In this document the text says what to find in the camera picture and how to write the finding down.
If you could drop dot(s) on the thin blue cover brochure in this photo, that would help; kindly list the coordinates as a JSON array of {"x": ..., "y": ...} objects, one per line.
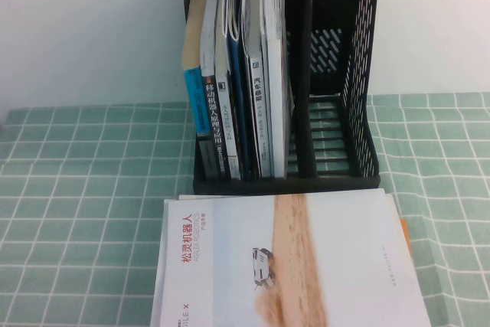
[{"x": 235, "y": 74}]

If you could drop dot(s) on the orange book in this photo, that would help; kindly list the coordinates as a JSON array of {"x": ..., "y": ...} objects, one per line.
[{"x": 406, "y": 235}]

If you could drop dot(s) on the AgileX robotics brochure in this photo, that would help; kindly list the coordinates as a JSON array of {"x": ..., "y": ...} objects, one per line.
[{"x": 306, "y": 265}]

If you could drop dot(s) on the black plastic book holder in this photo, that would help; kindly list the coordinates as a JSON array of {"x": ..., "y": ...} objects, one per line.
[{"x": 298, "y": 74}]

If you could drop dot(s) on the grey spine book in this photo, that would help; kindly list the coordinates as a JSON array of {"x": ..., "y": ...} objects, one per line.
[{"x": 229, "y": 143}]

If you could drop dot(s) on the cyan spine book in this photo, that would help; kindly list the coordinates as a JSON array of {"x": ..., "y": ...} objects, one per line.
[{"x": 193, "y": 101}]

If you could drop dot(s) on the white spine Chinese title book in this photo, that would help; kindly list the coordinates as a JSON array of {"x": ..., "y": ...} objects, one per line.
[{"x": 214, "y": 112}]

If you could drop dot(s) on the white spine car book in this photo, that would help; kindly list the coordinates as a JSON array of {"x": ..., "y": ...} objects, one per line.
[{"x": 260, "y": 112}]

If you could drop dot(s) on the green checked tablecloth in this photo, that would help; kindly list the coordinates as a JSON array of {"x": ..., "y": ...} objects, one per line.
[{"x": 76, "y": 227}]

